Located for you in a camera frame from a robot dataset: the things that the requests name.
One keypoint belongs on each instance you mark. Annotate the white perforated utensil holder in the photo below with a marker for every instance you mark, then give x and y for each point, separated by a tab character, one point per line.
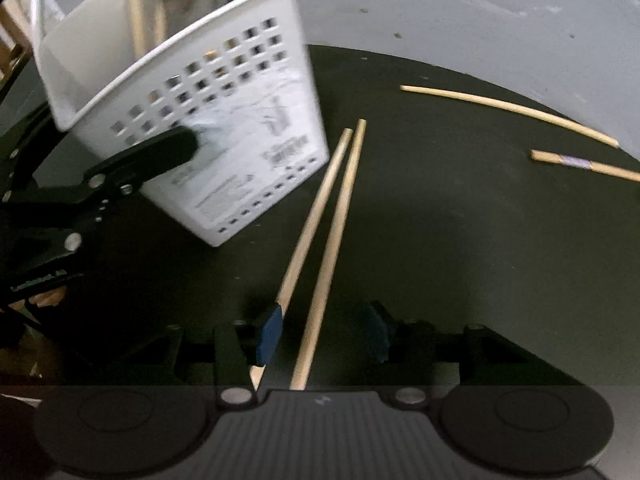
240	125

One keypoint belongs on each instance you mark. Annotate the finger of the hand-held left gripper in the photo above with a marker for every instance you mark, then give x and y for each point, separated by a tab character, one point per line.
20	140
160	152

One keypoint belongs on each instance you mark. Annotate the person's left hand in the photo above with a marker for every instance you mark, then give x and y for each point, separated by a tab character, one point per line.
45	299

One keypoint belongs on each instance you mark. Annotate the purple banded wooden chopstick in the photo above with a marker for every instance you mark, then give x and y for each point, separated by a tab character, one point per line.
575	162

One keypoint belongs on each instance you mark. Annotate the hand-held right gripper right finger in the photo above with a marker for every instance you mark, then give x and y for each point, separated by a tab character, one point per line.
378	335

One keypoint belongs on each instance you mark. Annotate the plain wooden chopstick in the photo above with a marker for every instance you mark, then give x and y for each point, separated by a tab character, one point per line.
315	215
500	103
136	10
335	240

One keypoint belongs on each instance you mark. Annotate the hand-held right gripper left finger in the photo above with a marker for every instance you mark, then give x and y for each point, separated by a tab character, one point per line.
270	335

